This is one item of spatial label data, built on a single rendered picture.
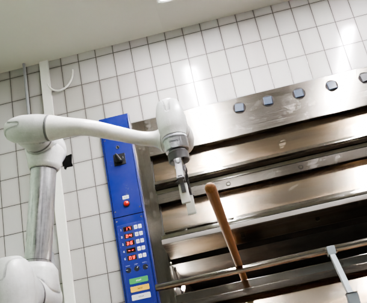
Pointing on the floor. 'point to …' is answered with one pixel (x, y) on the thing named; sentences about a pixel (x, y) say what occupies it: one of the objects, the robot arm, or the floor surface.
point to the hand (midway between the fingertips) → (189, 205)
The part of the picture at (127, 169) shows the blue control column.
